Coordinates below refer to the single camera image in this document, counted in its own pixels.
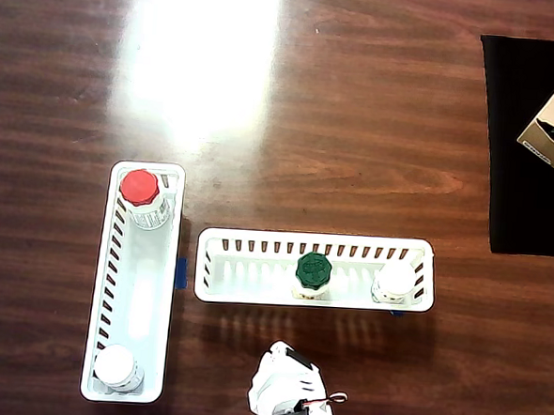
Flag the labelled cardboard box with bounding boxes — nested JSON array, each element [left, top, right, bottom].
[[514, 84, 554, 186]]

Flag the white cap clear bottle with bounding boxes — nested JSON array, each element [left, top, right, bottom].
[[369, 259, 419, 305], [91, 342, 147, 395]]

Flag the green cap white bottle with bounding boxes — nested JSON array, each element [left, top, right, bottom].
[[291, 250, 335, 301]]

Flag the red cap white bottle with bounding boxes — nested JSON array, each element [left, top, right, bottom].
[[116, 168, 174, 233]]

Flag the black mat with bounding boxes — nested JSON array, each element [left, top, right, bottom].
[[467, 35, 554, 257]]

